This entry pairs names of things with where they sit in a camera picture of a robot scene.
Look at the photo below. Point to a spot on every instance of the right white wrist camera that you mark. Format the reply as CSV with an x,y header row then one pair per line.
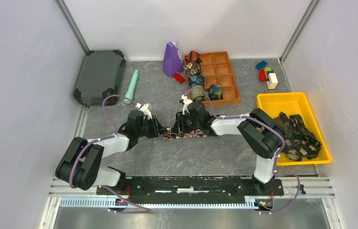
x,y
186,102

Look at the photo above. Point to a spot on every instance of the rolled olive patterned tie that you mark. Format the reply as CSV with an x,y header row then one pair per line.
x,y
198,93

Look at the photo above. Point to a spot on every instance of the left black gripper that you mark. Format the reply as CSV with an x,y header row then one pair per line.
x,y
157,129

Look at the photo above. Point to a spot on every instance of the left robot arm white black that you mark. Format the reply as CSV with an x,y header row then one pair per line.
x,y
80,165

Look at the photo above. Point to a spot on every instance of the mint green flashlight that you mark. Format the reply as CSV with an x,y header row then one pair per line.
x,y
131,89

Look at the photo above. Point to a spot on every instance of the blue toy brick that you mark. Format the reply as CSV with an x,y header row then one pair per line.
x,y
261,65

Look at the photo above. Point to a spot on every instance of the orange compartment tray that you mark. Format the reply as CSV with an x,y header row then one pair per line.
x,y
216,68

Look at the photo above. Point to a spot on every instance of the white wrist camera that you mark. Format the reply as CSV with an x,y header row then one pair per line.
x,y
186,102
144,109

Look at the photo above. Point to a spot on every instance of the rolled brown floral tie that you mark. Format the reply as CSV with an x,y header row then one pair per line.
x,y
192,68

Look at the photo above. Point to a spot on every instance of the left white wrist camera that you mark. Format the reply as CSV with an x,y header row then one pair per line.
x,y
144,109

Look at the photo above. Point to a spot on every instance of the small red block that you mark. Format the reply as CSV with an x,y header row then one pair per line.
x,y
179,78

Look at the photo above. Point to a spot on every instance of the purple metronome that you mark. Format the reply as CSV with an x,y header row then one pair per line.
x,y
172,63

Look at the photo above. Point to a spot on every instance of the dark paisley ties in bin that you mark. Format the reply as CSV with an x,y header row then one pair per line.
x,y
299,141

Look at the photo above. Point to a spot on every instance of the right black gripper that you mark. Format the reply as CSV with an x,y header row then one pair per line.
x,y
179,126

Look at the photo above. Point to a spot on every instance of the rolled orange black tie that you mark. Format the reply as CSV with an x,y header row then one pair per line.
x,y
193,56

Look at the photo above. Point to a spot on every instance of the colourful toy block stack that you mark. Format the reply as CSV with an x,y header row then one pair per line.
x,y
269,76

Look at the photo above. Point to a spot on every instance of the yellow plastic bin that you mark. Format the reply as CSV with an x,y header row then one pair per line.
x,y
295,103

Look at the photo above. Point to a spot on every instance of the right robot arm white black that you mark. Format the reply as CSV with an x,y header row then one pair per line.
x,y
262,133

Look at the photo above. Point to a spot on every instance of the black pink rose tie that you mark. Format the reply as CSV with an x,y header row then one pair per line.
x,y
169,134

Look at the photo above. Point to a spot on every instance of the rolled navy gold tie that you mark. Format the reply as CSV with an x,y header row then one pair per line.
x,y
215,92

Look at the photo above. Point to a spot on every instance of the aluminium rail frame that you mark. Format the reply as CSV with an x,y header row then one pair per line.
x,y
314,188

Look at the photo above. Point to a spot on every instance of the dark green suitcase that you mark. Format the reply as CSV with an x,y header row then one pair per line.
x,y
100,76

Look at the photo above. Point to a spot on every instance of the rolled blue patterned tie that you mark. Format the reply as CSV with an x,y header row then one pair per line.
x,y
196,80

